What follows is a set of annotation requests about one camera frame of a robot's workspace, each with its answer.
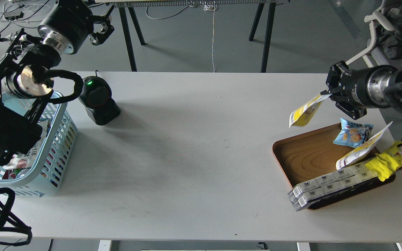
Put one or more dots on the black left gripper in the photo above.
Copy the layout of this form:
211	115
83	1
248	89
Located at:
70	22

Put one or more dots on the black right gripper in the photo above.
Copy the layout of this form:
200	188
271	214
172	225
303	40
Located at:
363	88

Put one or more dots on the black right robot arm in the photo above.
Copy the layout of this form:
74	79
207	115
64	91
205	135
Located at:
393	92

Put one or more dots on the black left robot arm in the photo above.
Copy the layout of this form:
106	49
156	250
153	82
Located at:
29	82

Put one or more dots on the blue snack bag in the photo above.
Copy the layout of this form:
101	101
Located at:
353	134

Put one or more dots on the yellow cartoon snack bag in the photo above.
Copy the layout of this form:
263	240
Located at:
384	165

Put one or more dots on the long white snack box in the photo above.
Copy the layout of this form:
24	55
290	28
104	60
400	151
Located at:
331	187

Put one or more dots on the snack packets in basket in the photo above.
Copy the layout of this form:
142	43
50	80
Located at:
21	164

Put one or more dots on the light blue plastic basket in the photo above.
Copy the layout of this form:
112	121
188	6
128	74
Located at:
47	173

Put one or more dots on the black barcode scanner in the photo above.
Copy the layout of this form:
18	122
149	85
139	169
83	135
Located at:
97	98

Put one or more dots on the brown wooden tray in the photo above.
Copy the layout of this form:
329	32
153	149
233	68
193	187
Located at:
309	155

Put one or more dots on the black power adapter on floor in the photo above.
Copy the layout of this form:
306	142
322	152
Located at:
13	15

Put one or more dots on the black legged background table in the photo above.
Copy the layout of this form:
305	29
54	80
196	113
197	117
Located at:
193	27

